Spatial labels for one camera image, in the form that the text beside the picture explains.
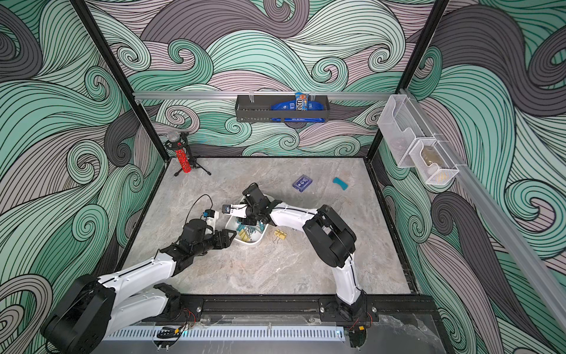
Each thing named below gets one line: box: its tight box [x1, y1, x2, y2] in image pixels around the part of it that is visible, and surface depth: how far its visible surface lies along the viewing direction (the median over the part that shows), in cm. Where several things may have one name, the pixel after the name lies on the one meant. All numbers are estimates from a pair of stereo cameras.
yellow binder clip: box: [273, 228, 289, 244], surface depth 92 cm
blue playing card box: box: [291, 174, 314, 193], surface depth 109 cm
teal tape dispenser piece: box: [332, 177, 349, 192], surface depth 109 cm
